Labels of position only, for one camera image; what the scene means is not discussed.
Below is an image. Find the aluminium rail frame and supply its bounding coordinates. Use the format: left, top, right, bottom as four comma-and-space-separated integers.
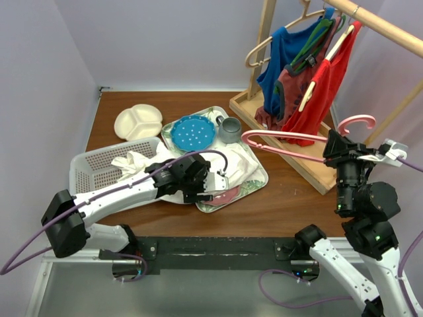
26, 249, 358, 316

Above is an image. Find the cream wooden hanger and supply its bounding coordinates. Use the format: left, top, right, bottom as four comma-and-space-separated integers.
298, 24, 354, 112

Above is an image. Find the pink plastic hanger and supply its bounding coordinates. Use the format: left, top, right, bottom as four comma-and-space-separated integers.
241, 114, 377, 163

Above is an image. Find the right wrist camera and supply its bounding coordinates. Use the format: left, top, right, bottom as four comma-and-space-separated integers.
378, 139, 408, 160

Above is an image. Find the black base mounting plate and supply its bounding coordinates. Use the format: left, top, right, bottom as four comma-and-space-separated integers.
98, 236, 321, 277

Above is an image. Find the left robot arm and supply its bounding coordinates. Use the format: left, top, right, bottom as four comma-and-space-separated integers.
41, 151, 229, 259

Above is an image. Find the beige plastic hanger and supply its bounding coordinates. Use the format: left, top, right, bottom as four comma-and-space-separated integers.
245, 1, 325, 69

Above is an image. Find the pink dotted plate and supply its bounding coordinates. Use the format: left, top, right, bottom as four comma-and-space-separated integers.
205, 186, 240, 206

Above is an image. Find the blue tank top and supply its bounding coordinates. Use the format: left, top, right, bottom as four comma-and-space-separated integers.
256, 7, 334, 116

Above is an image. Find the green velvet hanger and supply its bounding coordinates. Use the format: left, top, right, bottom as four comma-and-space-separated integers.
289, 14, 346, 76

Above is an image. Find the white tank top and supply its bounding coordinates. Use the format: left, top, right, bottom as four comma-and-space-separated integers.
111, 143, 258, 197

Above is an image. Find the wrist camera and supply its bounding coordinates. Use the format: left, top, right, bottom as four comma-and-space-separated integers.
204, 172, 229, 192
378, 139, 408, 160

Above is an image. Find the grey ceramic mug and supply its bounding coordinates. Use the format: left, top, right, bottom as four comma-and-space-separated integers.
215, 116, 242, 144

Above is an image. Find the floral serving tray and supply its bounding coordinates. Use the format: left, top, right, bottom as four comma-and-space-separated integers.
161, 106, 268, 213

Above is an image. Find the wooden clothes rack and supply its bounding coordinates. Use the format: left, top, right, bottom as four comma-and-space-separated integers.
229, 1, 422, 195

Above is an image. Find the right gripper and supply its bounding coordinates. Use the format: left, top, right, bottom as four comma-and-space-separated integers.
321, 127, 377, 211

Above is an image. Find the cream divided plate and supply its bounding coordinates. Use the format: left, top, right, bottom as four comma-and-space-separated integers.
114, 104, 163, 141

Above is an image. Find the maroon motorcycle tank top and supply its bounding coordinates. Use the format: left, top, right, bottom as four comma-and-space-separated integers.
254, 26, 337, 130

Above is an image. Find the white plastic basket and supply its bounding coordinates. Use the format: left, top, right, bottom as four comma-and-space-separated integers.
69, 137, 162, 195

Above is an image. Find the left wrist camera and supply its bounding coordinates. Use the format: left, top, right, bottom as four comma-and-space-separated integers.
204, 172, 229, 192

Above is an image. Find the red tank top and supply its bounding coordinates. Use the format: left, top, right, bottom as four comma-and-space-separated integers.
282, 21, 362, 135

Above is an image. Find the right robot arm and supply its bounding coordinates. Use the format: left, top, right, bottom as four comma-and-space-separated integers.
294, 130, 422, 316

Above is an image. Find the blue dotted plate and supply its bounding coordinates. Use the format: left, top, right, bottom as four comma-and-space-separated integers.
170, 114, 216, 152

